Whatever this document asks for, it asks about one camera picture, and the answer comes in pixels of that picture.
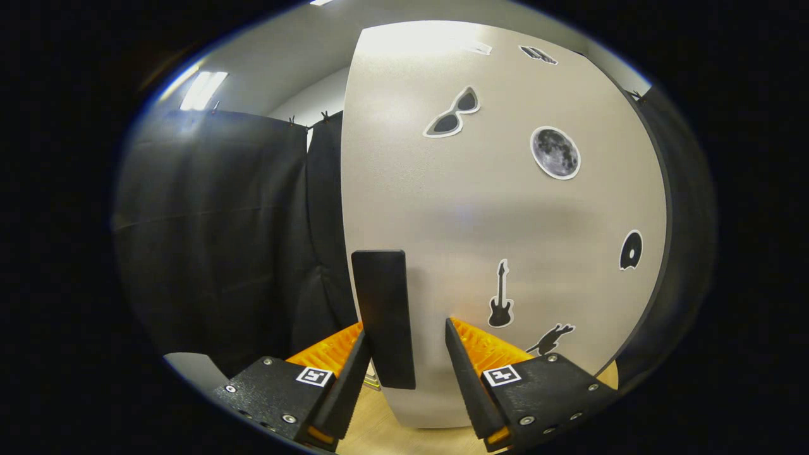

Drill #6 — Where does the black door handle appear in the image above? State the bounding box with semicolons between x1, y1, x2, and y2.
351;250;417;390

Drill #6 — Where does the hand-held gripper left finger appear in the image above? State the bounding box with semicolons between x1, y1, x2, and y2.
212;321;372;452

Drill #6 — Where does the black backdrop cloth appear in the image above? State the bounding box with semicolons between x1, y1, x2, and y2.
114;85;718;386

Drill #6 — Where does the beige shoe cabinet door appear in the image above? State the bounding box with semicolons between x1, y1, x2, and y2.
341;20;668;429

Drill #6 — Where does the long ceiling light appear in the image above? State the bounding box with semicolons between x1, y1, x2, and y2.
179;71;229;112

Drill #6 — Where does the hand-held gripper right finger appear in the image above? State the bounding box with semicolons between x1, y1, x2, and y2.
445;317;621;452

